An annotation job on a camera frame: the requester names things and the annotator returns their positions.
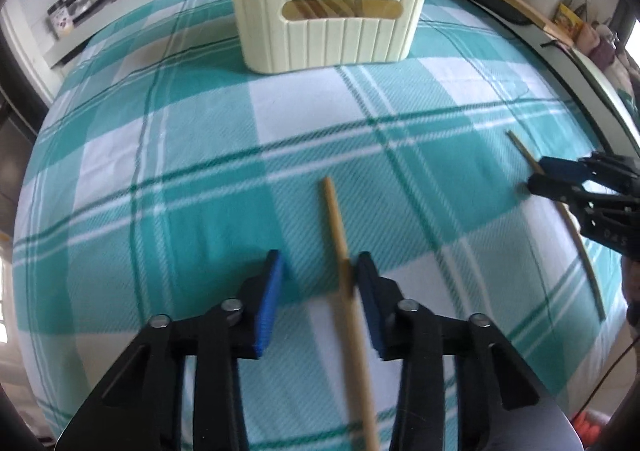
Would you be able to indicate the wooden board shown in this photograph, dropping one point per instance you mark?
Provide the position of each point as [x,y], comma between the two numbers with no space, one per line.
[525,10]

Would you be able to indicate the yellow box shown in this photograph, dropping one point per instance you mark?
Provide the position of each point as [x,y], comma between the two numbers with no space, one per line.
[567,20]

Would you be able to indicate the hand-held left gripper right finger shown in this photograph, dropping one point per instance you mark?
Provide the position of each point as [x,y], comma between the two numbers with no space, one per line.
[372,316]

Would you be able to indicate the teal checked tablecloth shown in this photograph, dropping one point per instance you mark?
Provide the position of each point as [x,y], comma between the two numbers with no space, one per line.
[200,181]

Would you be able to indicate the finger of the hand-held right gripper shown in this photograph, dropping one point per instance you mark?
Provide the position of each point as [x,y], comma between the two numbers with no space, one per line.
[560,167]
[550,187]

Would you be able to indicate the glass spice jar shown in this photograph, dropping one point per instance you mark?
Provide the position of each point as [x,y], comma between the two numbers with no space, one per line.
[61,18]

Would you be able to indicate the cream ribbed utensil holder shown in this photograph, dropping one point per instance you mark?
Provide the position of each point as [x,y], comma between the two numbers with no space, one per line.
[325,46]

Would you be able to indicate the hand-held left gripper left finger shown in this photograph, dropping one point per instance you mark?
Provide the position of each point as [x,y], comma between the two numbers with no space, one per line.
[267,311]

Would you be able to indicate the bamboo chopstick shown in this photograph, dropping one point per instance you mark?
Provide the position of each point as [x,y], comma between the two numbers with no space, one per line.
[590,271]
[337,231]

